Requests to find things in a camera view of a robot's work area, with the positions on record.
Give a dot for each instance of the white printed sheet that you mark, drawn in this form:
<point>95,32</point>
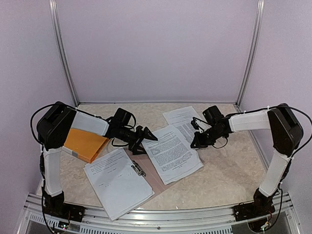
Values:
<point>181,115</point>
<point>171,155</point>

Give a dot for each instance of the pink file folder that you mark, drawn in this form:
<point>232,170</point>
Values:
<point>152,176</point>

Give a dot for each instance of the left aluminium frame post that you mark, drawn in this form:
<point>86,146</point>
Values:
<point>62,53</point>

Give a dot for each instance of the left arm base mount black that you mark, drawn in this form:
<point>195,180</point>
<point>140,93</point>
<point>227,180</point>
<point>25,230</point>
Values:
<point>55,206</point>

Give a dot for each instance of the orange book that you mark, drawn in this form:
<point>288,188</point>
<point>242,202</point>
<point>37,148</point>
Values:
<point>84,145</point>

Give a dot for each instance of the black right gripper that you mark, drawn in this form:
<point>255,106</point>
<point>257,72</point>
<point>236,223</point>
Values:
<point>200,142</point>

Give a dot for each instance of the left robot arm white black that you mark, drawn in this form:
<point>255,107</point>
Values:
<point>53,129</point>

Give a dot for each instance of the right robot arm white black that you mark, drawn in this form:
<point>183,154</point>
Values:
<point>280,124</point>

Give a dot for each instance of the front aluminium rail base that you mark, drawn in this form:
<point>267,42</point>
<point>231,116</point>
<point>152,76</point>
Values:
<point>213,220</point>

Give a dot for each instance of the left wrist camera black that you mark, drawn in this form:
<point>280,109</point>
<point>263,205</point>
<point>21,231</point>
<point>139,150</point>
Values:
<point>121,117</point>

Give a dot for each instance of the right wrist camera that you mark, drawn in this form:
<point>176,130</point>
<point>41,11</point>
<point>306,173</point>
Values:
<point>212,115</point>

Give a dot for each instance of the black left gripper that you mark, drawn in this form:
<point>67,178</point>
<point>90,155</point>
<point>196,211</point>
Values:
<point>134,147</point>

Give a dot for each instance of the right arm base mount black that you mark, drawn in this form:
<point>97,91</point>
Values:
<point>260,206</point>

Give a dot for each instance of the right aluminium frame post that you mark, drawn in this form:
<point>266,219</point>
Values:
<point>252,51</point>

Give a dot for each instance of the metal folder clip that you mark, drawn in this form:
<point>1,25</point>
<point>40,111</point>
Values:
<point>138,169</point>

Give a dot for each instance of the aluminium frame post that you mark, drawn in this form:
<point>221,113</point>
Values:
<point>252,51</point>
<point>62,53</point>

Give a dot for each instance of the white printed paper stack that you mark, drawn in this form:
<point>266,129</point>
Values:
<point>117,185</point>

